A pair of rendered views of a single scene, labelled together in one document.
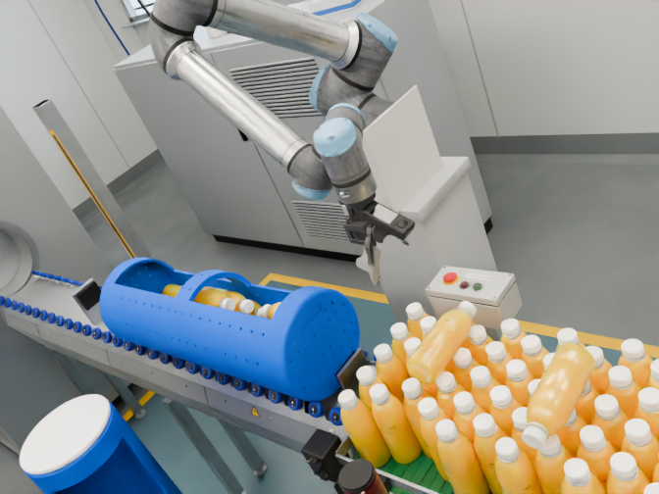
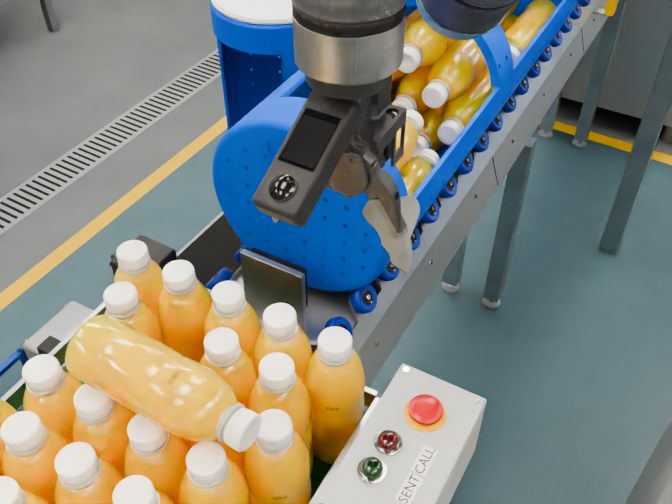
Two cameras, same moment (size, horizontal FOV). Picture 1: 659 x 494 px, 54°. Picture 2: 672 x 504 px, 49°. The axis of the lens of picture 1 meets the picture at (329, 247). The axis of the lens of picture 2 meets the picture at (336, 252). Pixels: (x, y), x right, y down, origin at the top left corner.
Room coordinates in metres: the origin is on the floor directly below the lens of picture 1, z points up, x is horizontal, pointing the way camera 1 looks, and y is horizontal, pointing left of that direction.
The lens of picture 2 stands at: (1.09, -0.62, 1.76)
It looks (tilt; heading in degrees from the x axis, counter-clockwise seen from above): 44 degrees down; 69
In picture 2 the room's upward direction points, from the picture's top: straight up
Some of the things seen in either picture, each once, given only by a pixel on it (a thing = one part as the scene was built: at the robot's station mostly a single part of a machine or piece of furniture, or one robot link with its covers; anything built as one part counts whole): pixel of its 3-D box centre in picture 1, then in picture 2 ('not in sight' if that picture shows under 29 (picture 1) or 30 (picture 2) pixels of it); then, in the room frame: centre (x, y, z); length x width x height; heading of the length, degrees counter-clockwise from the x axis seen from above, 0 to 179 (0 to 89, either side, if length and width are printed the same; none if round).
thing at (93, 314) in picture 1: (93, 302); not in sight; (2.31, 0.92, 1.00); 0.10 x 0.04 x 0.15; 129
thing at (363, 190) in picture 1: (354, 187); (344, 38); (1.30, -0.11, 1.46); 0.10 x 0.09 x 0.05; 130
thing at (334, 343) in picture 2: (415, 311); (335, 346); (1.28, -0.12, 1.10); 0.04 x 0.04 x 0.02
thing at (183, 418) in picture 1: (207, 450); (461, 214); (2.04, 0.80, 0.31); 0.06 x 0.06 x 0.63; 39
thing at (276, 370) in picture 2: (429, 325); (277, 373); (1.21, -0.14, 1.10); 0.04 x 0.04 x 0.02
